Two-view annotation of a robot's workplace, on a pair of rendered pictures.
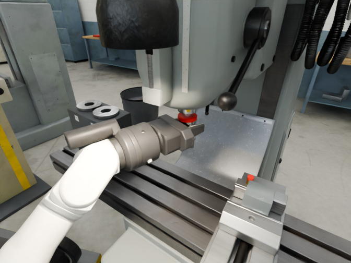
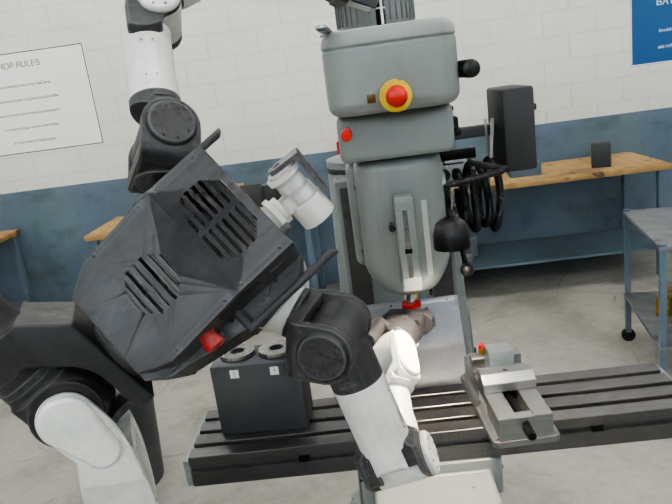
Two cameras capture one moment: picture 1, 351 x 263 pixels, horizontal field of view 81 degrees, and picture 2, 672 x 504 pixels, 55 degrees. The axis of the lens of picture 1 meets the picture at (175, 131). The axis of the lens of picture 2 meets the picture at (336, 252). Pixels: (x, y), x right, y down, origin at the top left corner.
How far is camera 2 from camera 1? 116 cm
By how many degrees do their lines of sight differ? 32
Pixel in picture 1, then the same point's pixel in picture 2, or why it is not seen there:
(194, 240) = (466, 426)
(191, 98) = (434, 278)
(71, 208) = (412, 377)
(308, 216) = (532, 462)
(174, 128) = (415, 313)
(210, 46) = not seen: hidden behind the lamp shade
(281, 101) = (456, 270)
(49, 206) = (398, 382)
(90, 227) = not seen: outside the picture
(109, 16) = (455, 240)
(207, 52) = not seen: hidden behind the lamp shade
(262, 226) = (516, 369)
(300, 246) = (547, 389)
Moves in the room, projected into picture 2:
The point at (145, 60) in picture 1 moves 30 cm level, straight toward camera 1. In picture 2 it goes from (405, 258) to (526, 279)
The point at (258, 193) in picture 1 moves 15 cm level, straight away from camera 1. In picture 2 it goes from (498, 348) to (481, 325)
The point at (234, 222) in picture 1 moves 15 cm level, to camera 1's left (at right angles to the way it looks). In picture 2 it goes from (495, 378) to (447, 401)
